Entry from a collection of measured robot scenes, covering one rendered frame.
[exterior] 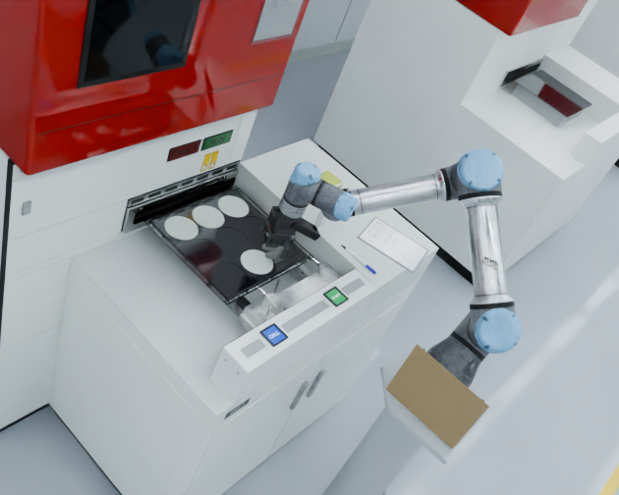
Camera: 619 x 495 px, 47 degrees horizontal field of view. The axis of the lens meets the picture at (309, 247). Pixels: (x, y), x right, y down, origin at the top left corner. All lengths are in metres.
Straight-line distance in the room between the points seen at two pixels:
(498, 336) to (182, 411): 0.85
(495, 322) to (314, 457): 1.22
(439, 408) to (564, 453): 1.59
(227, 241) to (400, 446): 0.81
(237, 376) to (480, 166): 0.83
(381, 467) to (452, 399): 0.47
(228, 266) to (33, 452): 1.01
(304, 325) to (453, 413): 0.47
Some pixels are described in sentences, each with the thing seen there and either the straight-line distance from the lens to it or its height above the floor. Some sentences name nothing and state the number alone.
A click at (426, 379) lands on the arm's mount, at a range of 1.98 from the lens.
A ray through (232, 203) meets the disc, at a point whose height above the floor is 0.90.
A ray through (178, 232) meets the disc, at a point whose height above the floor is 0.90.
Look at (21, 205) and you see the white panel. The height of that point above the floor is 1.09.
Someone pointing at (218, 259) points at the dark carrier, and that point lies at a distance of 2.08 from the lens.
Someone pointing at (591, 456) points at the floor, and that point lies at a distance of 3.64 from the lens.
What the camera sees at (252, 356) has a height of 0.96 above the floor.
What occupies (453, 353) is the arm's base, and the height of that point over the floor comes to 1.00.
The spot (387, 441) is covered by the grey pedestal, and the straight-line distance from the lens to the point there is 2.25.
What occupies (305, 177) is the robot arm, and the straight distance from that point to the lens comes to 1.88.
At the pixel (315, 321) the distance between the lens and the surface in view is 1.95.
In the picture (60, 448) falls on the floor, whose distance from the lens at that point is 2.69.
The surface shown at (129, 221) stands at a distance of 2.13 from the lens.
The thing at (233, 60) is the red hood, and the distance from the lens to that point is 1.92.
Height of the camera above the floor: 2.34
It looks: 40 degrees down
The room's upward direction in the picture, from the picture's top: 25 degrees clockwise
